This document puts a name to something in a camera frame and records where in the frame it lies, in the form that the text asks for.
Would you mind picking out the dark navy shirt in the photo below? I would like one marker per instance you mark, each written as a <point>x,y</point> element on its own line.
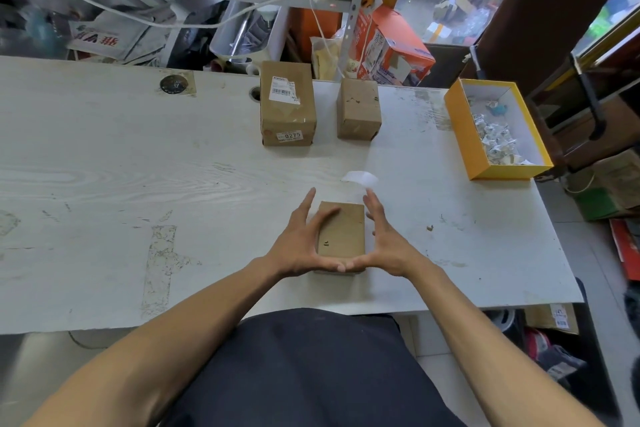
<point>310,371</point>

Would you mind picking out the white plastic bin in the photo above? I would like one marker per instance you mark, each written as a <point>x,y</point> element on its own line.
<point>277,36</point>

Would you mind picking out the small cube brown parcel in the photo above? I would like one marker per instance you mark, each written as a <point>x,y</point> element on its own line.
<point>345,236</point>

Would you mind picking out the yellow tray with label scraps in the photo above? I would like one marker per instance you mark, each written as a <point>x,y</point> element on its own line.
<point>465,139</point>

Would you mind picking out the person's left hand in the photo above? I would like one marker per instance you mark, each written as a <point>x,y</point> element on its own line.
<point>295,249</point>

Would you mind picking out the white perforated metal post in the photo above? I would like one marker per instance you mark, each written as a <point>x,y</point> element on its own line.
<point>357,6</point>

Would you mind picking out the folded newspaper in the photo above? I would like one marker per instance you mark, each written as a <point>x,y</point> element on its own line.
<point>112,39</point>

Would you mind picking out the pile of torn label scraps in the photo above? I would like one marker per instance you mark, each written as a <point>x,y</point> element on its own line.
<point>500,139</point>

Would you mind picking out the tall cardboard box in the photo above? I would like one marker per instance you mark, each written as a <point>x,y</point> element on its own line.
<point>287,116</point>

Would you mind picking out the person's left forearm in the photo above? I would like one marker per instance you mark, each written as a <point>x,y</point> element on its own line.
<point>160,346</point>

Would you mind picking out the orange printed carton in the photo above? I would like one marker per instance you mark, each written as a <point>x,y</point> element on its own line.
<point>405,36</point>

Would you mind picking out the white bucket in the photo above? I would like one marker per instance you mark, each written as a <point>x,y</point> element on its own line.
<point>502,320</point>

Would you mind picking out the black plastic crate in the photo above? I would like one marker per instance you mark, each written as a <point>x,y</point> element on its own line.
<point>600,376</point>

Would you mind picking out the beige plastic packet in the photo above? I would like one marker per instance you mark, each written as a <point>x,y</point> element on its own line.
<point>324,61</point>

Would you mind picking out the person's right hand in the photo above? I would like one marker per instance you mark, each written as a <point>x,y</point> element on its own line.
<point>392,254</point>

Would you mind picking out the person's right forearm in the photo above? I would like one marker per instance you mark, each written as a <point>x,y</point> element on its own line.
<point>495,351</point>

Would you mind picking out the labelled brown cardboard box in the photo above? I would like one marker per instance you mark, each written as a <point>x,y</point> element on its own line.
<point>537,319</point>

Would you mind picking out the red folder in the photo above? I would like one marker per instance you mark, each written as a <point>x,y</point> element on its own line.
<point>627,249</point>

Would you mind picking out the small white label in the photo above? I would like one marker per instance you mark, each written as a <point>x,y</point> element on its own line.
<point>290,136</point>

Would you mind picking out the black round grommet cover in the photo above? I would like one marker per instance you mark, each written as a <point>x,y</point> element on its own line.
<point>174,84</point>

